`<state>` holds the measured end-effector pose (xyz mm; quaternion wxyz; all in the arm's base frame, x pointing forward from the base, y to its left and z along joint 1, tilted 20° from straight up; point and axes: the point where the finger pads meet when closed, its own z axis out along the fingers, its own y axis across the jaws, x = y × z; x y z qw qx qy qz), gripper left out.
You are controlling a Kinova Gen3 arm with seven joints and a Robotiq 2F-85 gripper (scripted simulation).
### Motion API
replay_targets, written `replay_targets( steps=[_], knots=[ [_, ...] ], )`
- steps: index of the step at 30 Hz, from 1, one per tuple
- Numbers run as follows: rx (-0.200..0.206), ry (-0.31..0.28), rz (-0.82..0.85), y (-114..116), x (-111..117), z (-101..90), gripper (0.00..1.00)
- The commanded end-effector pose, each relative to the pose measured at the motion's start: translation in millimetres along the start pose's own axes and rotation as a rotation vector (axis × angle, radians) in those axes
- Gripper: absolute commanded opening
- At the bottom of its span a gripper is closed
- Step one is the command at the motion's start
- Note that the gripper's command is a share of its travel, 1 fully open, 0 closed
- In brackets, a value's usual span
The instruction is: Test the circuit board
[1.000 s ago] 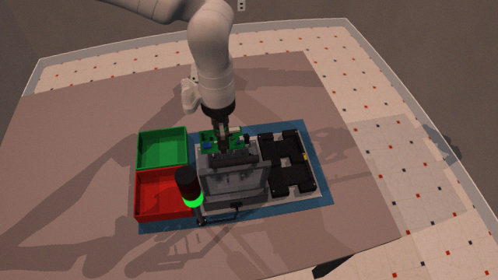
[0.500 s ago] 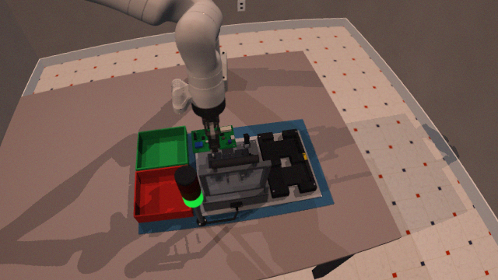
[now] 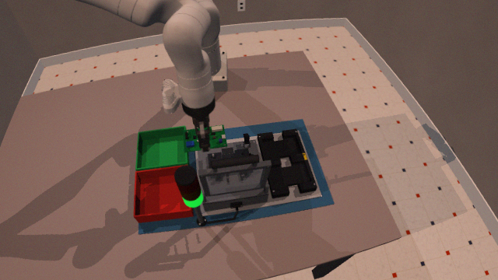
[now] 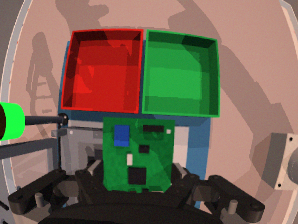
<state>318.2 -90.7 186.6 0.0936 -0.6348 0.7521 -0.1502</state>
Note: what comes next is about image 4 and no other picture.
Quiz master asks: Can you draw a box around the green bin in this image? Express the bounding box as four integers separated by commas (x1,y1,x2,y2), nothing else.
142,30,220,118

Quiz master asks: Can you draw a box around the red open-top bin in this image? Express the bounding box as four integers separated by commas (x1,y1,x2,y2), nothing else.
61,29,144,114

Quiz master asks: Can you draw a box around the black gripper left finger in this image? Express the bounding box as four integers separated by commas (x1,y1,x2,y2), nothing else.
8,160,119,224

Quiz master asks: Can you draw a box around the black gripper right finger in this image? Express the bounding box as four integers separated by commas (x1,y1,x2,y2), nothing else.
152,163,265,224

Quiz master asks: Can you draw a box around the green circuit board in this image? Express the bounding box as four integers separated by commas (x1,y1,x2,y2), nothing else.
103,117,175,193

